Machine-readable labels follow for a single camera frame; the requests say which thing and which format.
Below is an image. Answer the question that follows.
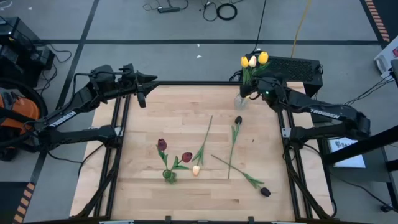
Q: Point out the black computer case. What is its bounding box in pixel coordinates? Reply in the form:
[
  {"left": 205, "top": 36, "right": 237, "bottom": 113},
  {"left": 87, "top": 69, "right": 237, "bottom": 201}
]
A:
[{"left": 245, "top": 54, "right": 324, "bottom": 98}]

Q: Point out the black hanging cable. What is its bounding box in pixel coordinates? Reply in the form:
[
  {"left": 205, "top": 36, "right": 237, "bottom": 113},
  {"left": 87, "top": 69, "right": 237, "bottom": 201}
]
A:
[{"left": 252, "top": 0, "right": 268, "bottom": 54}]

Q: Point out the yellow hanging cable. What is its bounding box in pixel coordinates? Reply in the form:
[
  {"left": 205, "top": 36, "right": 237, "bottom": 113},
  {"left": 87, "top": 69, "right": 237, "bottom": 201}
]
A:
[{"left": 290, "top": 0, "right": 313, "bottom": 59}]

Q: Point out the dark red artificial tulip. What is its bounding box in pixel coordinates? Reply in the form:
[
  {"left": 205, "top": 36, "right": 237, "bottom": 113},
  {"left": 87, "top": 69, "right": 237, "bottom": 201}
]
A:
[
  {"left": 156, "top": 138, "right": 170, "bottom": 175},
  {"left": 170, "top": 151, "right": 194, "bottom": 175}
]

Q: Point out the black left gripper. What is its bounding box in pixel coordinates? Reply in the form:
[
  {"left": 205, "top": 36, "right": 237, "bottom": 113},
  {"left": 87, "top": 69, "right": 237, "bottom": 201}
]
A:
[{"left": 118, "top": 63, "right": 160, "bottom": 109}]

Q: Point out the coiled black cable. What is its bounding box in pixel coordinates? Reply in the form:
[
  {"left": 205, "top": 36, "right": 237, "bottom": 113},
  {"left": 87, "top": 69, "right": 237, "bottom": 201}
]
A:
[{"left": 215, "top": 2, "right": 239, "bottom": 22}]

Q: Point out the orange black vacuum cleaner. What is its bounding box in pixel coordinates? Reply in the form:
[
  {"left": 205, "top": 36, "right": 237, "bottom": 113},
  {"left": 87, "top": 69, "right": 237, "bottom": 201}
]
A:
[{"left": 0, "top": 77, "right": 49, "bottom": 162}]

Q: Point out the peach pink artificial tulip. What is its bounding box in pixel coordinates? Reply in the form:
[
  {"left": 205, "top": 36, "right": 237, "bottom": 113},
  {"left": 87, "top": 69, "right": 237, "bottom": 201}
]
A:
[
  {"left": 191, "top": 114, "right": 215, "bottom": 177},
  {"left": 248, "top": 55, "right": 258, "bottom": 78}
]

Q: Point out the black metal stand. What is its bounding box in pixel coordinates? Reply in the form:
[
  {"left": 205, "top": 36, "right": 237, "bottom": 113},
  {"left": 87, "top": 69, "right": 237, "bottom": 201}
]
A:
[{"left": 323, "top": 124, "right": 398, "bottom": 218}]

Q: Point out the black hazard striped floor mat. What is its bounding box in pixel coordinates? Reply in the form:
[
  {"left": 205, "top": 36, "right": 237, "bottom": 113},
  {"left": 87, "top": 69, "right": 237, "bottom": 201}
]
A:
[
  {"left": 359, "top": 0, "right": 398, "bottom": 47},
  {"left": 0, "top": 181, "right": 37, "bottom": 224}
]

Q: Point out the black power strip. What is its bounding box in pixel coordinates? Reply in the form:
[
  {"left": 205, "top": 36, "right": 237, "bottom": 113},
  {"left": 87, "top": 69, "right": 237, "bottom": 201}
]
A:
[{"left": 157, "top": 6, "right": 182, "bottom": 14}]

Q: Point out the clear crystal glass vase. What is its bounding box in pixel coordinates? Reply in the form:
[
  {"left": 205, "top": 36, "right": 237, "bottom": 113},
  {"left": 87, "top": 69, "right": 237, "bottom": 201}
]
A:
[{"left": 233, "top": 92, "right": 250, "bottom": 111}]

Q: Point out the yellow artificial tulip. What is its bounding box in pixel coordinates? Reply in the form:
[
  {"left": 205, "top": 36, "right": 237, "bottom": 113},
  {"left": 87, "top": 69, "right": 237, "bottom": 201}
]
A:
[
  {"left": 240, "top": 55, "right": 250, "bottom": 85},
  {"left": 253, "top": 50, "right": 270, "bottom": 78}
]

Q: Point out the black purple artificial tulip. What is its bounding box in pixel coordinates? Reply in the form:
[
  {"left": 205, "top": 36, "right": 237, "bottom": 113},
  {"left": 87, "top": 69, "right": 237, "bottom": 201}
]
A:
[
  {"left": 227, "top": 115, "right": 244, "bottom": 180},
  {"left": 210, "top": 154, "right": 272, "bottom": 198}
]

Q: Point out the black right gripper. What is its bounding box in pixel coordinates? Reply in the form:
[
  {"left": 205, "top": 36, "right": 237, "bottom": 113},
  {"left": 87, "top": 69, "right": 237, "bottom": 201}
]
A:
[{"left": 239, "top": 74, "right": 285, "bottom": 108}]

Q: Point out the white printed sheet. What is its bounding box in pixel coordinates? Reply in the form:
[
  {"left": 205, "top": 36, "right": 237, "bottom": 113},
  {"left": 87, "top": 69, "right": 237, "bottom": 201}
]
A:
[{"left": 327, "top": 136, "right": 367, "bottom": 169}]

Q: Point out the green glass vase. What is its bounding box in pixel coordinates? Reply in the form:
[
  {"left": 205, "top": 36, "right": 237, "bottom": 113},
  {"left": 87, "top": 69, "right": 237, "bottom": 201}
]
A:
[{"left": 162, "top": 169, "right": 178, "bottom": 185}]

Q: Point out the black equipment box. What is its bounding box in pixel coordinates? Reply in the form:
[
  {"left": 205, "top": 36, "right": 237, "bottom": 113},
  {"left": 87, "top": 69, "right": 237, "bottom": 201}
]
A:
[{"left": 0, "top": 16, "right": 56, "bottom": 88}]

